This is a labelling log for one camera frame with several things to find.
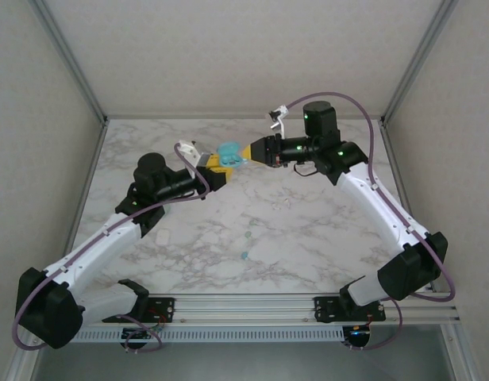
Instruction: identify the blue earbud charging case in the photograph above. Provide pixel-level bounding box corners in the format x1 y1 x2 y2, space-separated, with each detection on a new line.
215 141 246 168

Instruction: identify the controller circuit board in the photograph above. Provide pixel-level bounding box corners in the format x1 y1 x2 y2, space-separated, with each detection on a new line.
342 324 373 344
121 325 168 343

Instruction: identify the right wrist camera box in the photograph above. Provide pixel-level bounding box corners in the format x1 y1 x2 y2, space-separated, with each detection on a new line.
267 104 288 138

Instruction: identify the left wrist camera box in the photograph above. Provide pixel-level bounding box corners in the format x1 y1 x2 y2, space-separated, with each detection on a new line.
176 138 214 171

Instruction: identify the thin black gripper wire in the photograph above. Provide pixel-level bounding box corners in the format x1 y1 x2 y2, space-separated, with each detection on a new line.
291 162 321 176

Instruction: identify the aluminium table edge rail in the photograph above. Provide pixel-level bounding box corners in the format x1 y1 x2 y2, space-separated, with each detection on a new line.
379 118 434 294
104 114 385 121
65 118 110 275

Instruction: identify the white slotted cable duct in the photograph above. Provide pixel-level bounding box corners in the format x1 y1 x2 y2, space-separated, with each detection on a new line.
71 327 345 343

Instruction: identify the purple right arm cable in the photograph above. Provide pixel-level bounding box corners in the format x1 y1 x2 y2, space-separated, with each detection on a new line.
284 90 456 352

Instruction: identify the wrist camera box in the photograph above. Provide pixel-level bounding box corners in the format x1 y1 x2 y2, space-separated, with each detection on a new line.
176 138 214 171
267 104 288 138

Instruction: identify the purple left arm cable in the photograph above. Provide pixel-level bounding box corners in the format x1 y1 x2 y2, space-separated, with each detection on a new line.
12 142 209 354

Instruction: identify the aluminium mounting rail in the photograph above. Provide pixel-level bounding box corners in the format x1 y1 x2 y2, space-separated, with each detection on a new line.
79 292 462 329

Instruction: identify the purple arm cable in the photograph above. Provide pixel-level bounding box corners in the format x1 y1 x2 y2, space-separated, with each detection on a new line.
12 142 209 354
284 90 456 352

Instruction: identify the aluminium frame post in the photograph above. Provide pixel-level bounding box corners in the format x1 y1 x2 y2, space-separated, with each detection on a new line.
380 0 460 125
2 325 45 381
32 0 110 125
441 325 482 381

